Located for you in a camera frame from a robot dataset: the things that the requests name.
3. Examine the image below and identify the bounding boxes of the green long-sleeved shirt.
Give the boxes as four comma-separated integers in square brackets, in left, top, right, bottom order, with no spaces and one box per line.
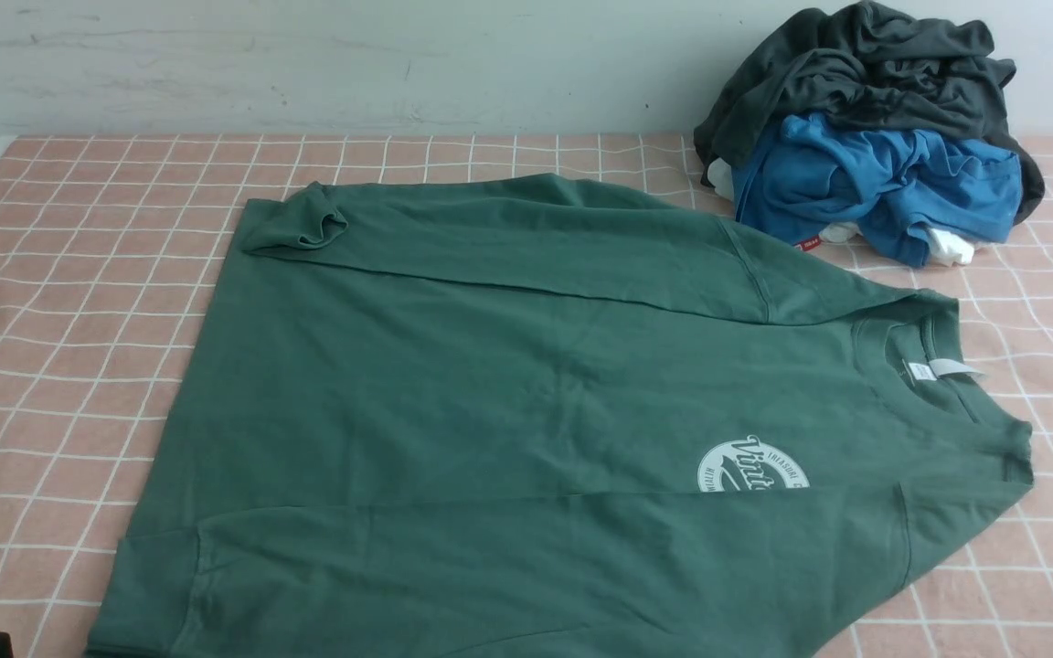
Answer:
[85,175,1035,657]

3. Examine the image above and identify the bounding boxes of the pink checkered tablecloth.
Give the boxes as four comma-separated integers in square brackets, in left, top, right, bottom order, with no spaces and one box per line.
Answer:
[0,134,1053,657]

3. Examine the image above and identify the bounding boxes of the blue crumpled garment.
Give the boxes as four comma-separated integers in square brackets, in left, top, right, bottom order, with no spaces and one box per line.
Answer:
[731,112,1028,268]

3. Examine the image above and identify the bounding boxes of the dark grey crumpled garment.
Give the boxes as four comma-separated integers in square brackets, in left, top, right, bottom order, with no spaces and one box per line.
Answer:
[693,1,1046,222]

